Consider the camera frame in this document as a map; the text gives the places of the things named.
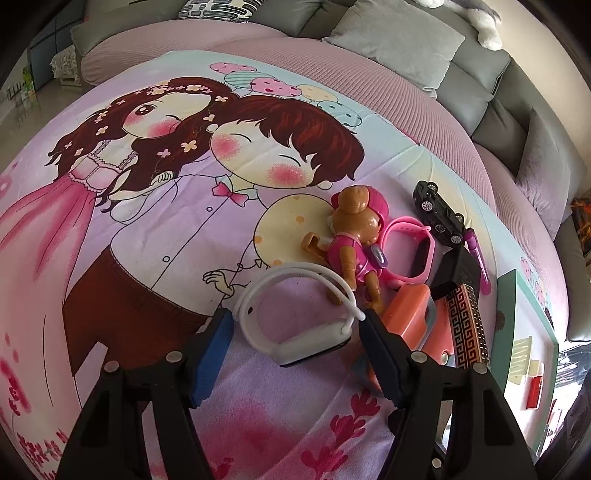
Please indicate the cream plastic hair clip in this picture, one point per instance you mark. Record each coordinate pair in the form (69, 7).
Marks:
(521, 355)

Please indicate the black white patterned cushion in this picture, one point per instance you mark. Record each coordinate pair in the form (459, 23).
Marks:
(217, 9)

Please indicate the white smart watch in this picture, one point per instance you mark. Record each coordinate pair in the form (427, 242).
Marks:
(300, 347)

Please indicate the pink translucent lighter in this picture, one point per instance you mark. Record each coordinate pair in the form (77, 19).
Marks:
(475, 249)

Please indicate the teal cardboard tray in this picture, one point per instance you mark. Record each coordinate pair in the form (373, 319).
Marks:
(531, 314)

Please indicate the pink waffle sofa cover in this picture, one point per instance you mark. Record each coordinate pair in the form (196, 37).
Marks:
(323, 69)

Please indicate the blue storage cabinet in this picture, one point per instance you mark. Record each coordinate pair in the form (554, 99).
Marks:
(44, 55)

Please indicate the pink smart watch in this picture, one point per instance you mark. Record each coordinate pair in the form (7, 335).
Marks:
(400, 227)

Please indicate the lace covered stool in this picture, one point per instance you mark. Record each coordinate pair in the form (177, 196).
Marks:
(64, 62)

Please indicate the purple grey cushion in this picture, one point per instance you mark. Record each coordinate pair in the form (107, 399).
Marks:
(549, 166)

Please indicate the pink toy puppy figure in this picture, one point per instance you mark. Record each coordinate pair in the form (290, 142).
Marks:
(355, 221)

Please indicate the red bottle white cap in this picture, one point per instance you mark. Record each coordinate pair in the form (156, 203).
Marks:
(533, 392)

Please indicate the black toy car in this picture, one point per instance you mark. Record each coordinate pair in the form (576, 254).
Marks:
(436, 207)

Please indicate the orange patterned bag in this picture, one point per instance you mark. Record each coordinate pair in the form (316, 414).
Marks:
(581, 230)

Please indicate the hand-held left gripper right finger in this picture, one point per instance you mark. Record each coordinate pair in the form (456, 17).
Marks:
(383, 355)

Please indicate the grey sofa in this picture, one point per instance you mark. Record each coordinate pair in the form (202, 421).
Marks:
(471, 78)

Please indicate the white plush toy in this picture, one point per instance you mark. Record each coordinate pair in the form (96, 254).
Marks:
(485, 23)

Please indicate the white slatted rack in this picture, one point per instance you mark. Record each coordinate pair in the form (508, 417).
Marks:
(18, 90)

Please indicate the black rectangular box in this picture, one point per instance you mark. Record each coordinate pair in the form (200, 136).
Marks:
(461, 270)

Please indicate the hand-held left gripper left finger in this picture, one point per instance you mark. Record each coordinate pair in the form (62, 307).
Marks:
(214, 350)

